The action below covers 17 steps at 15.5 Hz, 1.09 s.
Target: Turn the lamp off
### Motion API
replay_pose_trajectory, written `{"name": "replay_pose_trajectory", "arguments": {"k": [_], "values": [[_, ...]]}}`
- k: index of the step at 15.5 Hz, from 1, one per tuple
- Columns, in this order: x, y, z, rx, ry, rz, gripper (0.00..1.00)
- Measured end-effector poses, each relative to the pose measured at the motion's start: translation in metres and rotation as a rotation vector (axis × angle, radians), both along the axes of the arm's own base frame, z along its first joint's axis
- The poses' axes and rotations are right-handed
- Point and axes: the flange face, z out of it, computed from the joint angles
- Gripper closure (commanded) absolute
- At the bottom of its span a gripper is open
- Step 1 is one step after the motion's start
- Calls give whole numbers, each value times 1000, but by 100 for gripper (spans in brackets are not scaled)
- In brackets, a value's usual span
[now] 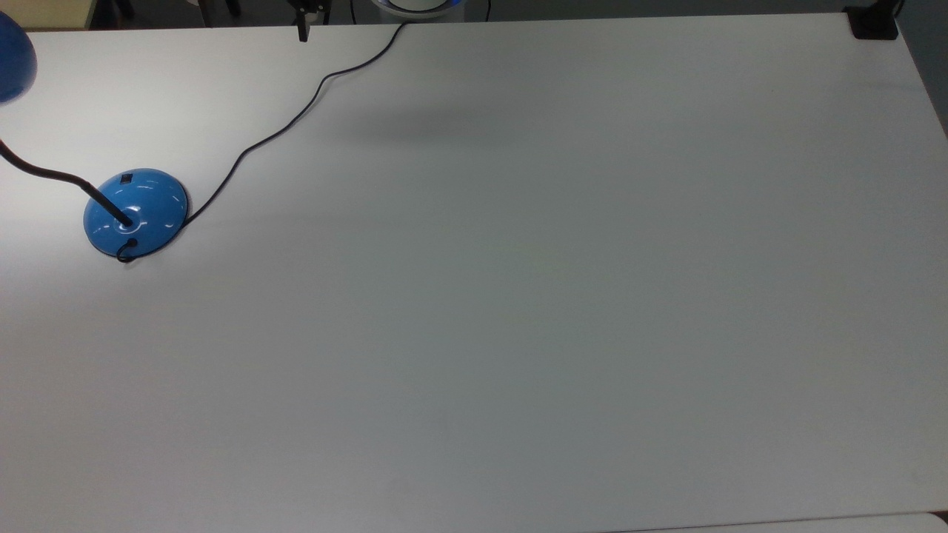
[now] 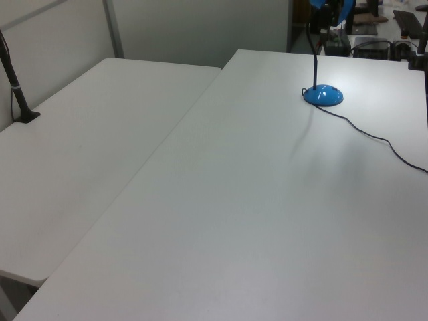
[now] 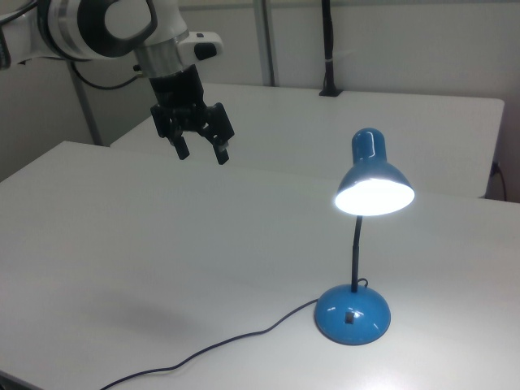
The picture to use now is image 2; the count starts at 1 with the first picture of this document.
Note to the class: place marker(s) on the black camera pole with zip tie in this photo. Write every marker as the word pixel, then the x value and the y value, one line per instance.
pixel 16 90

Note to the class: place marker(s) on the black clamp-mounted camera pole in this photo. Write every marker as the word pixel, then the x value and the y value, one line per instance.
pixel 419 55

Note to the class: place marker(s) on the black box with green light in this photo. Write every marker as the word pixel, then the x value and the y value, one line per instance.
pixel 338 46

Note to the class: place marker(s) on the dark robot gripper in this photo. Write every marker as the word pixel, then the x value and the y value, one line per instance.
pixel 325 16

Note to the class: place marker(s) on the blue desk lamp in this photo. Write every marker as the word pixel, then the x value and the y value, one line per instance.
pixel 322 95

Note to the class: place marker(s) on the black flat electronic device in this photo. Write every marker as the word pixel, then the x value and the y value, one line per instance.
pixel 372 48

